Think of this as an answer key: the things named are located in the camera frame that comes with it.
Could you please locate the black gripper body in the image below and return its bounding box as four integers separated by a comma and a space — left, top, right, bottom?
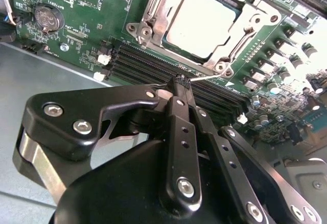
50, 139, 245, 224

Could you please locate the silver CPU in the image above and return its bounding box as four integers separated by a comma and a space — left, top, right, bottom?
162, 0, 246, 65

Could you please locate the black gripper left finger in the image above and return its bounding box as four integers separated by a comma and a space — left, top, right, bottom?
12, 75, 203, 213

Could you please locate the metal socket cover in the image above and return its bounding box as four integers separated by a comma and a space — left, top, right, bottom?
150, 0, 279, 69

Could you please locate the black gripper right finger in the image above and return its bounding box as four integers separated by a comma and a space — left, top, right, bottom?
184, 79, 323, 224

